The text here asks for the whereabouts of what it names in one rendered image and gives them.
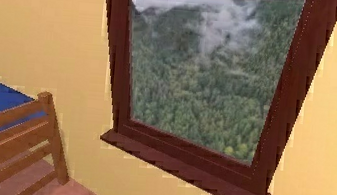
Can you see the wooden bed with blue mattress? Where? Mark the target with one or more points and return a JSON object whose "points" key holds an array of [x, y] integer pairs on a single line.
{"points": [[13, 133]]}

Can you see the dark red framed window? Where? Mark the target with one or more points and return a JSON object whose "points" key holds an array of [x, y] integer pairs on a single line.
{"points": [[204, 88]]}

